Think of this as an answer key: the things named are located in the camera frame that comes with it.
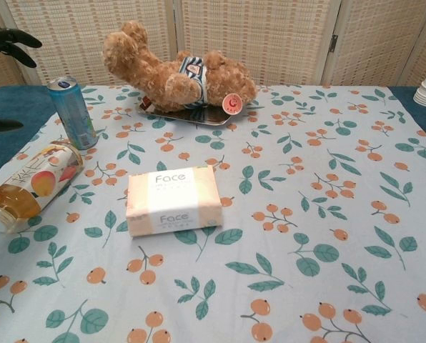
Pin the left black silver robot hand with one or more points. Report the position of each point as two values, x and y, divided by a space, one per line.
11 35

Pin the brown teddy bear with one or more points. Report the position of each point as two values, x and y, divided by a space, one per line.
156 71

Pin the peach tea bottle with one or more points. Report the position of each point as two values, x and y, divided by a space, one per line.
38 178

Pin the floral tablecloth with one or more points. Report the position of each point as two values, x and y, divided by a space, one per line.
270 250

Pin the shiny metal tray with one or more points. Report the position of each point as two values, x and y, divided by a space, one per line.
202 116

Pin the woven folding screen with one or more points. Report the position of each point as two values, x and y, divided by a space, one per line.
270 43

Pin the blue drink can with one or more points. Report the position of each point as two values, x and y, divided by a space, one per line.
73 114

